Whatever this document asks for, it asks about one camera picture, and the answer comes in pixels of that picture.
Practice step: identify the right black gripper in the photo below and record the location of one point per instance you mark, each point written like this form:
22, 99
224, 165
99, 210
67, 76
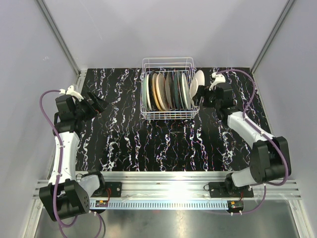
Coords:
203, 91

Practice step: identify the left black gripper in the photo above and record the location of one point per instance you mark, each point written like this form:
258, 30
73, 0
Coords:
94, 108

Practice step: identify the white plate dark lettered rim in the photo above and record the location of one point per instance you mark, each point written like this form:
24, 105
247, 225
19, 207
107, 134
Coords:
198, 80

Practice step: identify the white watermelon plate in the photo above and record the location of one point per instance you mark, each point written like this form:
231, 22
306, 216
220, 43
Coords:
185, 91

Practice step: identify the large teal bottom plate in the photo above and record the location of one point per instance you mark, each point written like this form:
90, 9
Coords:
178, 76

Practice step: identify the mint green floral plate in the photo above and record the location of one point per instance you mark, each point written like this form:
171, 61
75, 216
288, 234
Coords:
144, 96

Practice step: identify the blue blossom branch plate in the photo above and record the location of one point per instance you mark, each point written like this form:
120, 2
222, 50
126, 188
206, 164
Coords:
175, 90

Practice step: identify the brown rimmed plate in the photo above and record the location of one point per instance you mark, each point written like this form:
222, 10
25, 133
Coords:
168, 90

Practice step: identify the cream yellow leaf plate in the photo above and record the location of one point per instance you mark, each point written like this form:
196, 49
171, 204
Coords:
154, 76

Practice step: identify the cream pink leaf plate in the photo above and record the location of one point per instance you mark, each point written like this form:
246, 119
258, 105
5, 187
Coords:
161, 94

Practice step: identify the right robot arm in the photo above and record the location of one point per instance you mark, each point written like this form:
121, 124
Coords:
269, 157

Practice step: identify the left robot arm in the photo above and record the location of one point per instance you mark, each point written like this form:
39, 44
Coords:
64, 197

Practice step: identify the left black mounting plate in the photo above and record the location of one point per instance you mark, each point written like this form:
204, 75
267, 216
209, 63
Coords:
114, 189

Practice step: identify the black mounting plate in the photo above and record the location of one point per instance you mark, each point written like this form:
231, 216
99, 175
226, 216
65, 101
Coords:
220, 190
114, 189

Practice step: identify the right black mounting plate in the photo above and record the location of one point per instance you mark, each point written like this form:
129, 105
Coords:
220, 190

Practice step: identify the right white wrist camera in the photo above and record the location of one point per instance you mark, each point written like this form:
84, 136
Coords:
218, 78

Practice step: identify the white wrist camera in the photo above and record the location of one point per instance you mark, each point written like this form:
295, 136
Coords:
218, 78
71, 91

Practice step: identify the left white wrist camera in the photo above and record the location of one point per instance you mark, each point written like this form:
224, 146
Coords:
71, 91

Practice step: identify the left aluminium frame post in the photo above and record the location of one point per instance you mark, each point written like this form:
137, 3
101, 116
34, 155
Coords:
58, 36

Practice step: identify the aluminium frame post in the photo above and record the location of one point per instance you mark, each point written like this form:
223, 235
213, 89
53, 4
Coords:
58, 36
277, 26

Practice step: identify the white wire dish rack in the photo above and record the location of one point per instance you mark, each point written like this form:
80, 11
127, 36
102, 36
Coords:
164, 65

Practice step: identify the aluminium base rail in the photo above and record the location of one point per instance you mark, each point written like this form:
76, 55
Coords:
181, 186

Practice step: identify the white slotted cable duct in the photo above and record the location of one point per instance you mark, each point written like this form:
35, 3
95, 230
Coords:
159, 205

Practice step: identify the right aluminium frame post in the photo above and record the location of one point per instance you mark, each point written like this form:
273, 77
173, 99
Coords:
277, 26

